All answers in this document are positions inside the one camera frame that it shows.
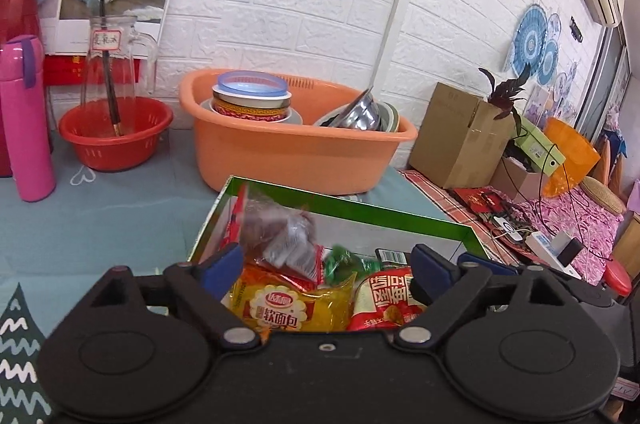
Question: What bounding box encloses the small green candy packet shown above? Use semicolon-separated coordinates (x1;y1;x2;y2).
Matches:
324;245;381;285

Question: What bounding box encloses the small red plastic bowl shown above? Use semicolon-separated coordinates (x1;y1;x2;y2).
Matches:
58;97;174;172

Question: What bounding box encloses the dark stick in pitcher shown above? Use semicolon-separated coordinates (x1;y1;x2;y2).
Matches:
99;0;124;137

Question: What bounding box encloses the red stool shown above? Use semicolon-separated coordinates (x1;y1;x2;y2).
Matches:
602;261;633;298

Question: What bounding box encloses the light green shoe box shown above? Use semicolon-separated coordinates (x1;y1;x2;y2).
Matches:
515;119;567;177

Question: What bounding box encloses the red dried dates packet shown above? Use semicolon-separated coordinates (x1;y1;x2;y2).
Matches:
227;186;326;279

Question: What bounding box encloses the yellow bread packet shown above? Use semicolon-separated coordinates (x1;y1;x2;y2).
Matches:
222;264;358;335

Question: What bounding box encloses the green cardboard box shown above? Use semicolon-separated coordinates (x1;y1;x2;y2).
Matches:
187;175;493;335

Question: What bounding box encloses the red fried snack packet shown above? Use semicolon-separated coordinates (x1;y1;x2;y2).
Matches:
347;269;427;332

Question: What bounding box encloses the blue paper fans wall decoration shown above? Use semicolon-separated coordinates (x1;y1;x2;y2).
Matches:
509;4;561;87

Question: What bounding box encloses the orange plastic basin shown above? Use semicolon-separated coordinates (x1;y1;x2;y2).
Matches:
179;68;418;195

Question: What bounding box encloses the clear glass pitcher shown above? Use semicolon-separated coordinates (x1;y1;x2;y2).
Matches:
82;14;158;137

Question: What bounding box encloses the brown cardboard box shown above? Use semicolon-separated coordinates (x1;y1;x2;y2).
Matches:
409;82;521;189

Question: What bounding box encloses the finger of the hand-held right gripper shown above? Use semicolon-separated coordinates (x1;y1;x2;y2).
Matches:
457;252;521;277

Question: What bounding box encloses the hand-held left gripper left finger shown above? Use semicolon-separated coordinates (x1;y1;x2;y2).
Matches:
80;243;262;347

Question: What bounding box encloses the pink insulated bottle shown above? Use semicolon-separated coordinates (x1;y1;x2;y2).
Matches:
0;34;57;203

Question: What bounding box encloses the dark purple potted plant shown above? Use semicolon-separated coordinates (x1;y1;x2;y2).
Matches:
478;64;532;137

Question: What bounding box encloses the patterned ceramic bowl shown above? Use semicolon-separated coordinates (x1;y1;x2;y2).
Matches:
210;86;293;125

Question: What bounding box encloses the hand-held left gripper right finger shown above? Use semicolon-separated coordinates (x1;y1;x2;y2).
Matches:
395;245;581;347

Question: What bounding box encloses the pink floral cloth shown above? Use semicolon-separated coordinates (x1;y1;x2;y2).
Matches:
520;189;626;279

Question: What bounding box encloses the red thermos jug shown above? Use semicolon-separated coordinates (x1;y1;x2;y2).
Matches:
0;0;43;177

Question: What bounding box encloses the metal bowl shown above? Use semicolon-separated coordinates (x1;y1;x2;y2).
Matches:
315;88;382;131

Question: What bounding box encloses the teal printed tablecloth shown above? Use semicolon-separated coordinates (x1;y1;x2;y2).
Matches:
0;131;451;424

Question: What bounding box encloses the white power strip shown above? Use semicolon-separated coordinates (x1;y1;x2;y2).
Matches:
525;229;583;279

